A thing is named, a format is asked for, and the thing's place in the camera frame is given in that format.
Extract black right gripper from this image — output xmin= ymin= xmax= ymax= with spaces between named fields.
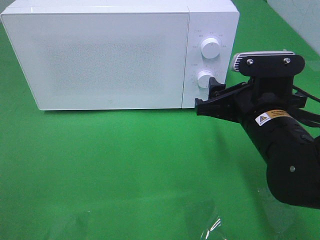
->
xmin=194 ymin=76 xmax=307 ymax=125

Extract white microwave door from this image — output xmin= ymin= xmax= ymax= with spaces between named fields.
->
xmin=1 ymin=13 xmax=189 ymax=111

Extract white microwave oven body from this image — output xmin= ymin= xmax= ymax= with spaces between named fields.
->
xmin=0 ymin=0 xmax=240 ymax=109

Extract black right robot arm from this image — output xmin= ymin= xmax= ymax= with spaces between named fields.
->
xmin=195 ymin=77 xmax=320 ymax=209

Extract white microwave knob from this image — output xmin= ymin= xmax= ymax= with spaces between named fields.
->
xmin=200 ymin=37 xmax=221 ymax=59
xmin=196 ymin=70 xmax=215 ymax=89

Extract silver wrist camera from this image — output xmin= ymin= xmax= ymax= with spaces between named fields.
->
xmin=229 ymin=51 xmax=305 ymax=78

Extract white partition panels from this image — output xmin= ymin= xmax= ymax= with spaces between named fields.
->
xmin=267 ymin=0 xmax=320 ymax=54

